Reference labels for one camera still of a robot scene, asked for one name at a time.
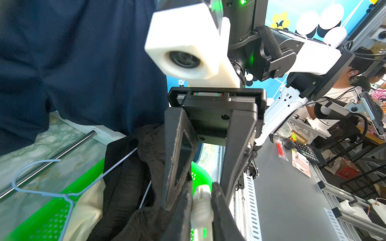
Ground white clothespin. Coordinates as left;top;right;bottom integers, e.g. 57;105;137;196
190;185;214;241

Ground seated person with mask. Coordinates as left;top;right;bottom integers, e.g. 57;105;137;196
297;47;373;119

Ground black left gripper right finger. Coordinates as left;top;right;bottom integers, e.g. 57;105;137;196
211;182;244;241

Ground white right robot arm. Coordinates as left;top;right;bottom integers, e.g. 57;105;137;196
145;1;354;210

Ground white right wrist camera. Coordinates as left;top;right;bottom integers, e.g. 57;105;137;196
144;1;241;88

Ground white metal clothes rack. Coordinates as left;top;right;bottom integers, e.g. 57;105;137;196
1;111;125;202

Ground navy blue shorts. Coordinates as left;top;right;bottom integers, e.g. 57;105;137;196
1;1;168;155

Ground black shorts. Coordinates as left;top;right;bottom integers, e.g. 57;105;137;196
87;124;179;241

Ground green plastic basket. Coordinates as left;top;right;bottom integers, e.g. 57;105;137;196
2;158;214;241

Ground black desk calculator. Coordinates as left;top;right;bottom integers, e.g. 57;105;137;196
296;142;326;166

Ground light blue wire hanger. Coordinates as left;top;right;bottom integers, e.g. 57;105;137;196
11;147;137;241

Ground beige shorts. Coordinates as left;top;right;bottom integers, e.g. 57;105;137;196
63;180;106;241

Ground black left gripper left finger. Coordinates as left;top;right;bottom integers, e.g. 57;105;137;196
160;181;193;241

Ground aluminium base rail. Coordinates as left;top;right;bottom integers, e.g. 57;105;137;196
230;173;262;241

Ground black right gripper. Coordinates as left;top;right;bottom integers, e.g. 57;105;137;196
162;87;267;211

